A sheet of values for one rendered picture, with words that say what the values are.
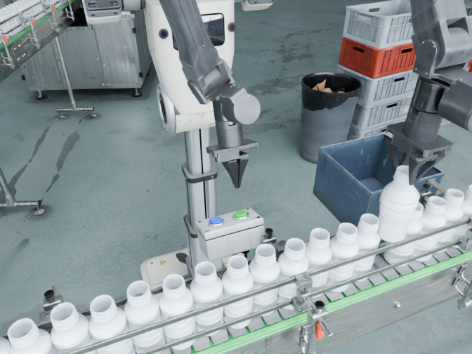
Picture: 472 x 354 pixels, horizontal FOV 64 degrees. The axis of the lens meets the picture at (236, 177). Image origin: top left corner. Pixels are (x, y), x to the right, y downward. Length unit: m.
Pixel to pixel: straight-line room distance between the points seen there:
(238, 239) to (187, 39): 0.43
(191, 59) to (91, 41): 3.60
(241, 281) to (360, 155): 1.04
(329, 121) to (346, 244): 2.19
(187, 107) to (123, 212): 1.67
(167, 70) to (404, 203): 0.69
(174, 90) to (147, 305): 0.63
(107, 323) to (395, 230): 0.57
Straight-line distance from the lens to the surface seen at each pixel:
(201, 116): 1.16
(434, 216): 0.94
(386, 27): 3.01
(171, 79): 1.10
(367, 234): 0.83
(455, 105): 0.67
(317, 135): 3.00
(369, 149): 1.64
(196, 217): 1.41
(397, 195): 0.80
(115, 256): 2.41
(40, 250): 2.63
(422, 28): 0.69
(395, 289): 0.97
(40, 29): 3.49
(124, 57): 4.28
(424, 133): 0.73
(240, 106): 0.72
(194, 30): 0.70
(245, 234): 0.85
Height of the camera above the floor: 1.68
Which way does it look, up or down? 35 degrees down
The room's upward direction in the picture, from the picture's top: straight up
